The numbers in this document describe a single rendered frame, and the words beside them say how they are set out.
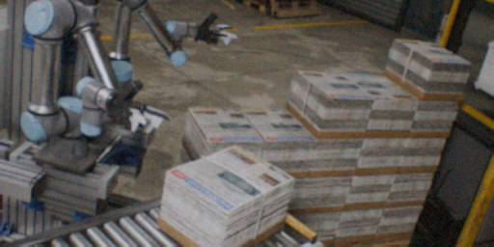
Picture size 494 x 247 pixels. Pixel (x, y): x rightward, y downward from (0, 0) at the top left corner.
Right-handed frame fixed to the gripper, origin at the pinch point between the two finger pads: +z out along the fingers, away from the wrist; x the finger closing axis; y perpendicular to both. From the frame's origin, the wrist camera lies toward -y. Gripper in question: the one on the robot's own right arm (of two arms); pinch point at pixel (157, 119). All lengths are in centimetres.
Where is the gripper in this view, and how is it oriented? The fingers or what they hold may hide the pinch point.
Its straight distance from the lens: 178.1
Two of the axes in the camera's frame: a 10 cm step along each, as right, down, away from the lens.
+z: 8.0, 3.7, -4.8
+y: -2.7, 9.3, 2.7
